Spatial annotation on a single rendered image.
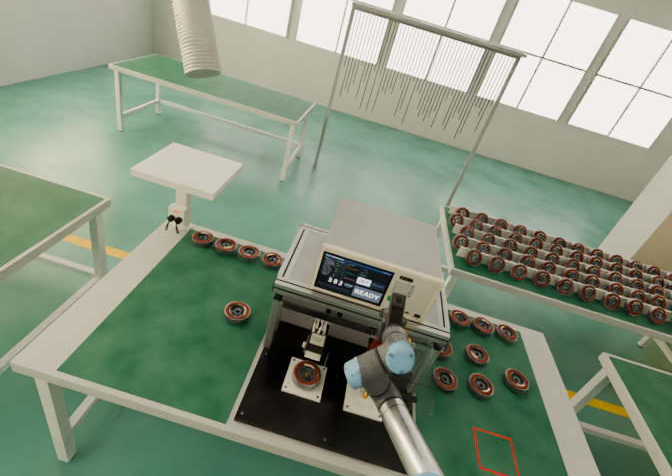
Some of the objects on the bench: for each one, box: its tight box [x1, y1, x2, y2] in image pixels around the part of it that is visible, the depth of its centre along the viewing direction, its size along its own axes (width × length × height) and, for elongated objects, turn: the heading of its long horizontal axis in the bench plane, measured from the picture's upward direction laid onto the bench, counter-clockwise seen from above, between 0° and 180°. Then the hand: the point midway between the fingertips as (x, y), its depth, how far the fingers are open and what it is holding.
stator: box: [467, 373, 494, 400], centre depth 167 cm, size 11×11×4 cm
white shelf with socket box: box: [130, 142, 244, 234], centre depth 186 cm, size 35×37×46 cm
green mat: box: [56, 229, 285, 424], centre depth 168 cm, size 94×61×1 cm, turn 149°
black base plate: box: [234, 320, 413, 475], centre depth 149 cm, size 47×64×2 cm
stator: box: [503, 368, 530, 394], centre depth 174 cm, size 11×11×4 cm
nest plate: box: [281, 357, 327, 402], centre depth 147 cm, size 15×15×1 cm
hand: (390, 308), depth 131 cm, fingers closed
